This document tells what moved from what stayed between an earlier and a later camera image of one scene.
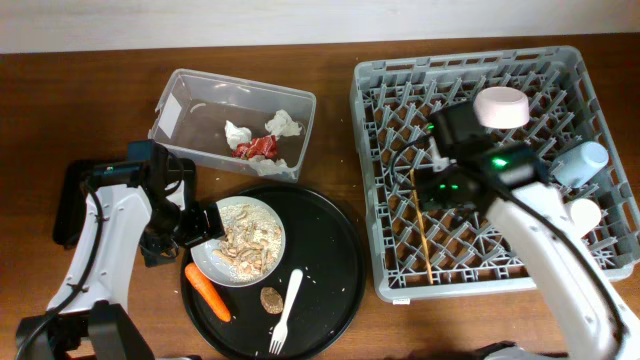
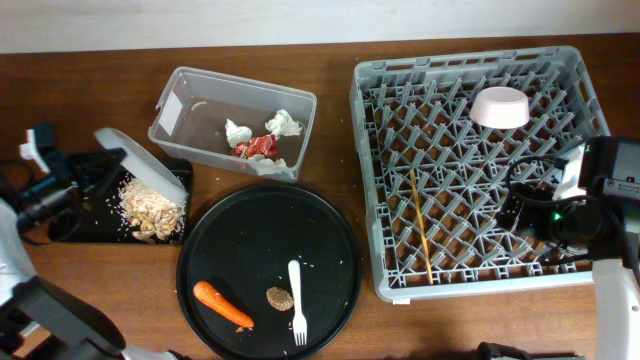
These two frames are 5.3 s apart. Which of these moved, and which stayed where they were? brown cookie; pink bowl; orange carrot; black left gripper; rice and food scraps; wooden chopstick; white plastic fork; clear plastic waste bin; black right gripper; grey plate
Moved: white plastic fork; brown cookie; orange carrot; black left gripper; black right gripper; rice and food scraps; grey plate
Stayed: pink bowl; clear plastic waste bin; wooden chopstick
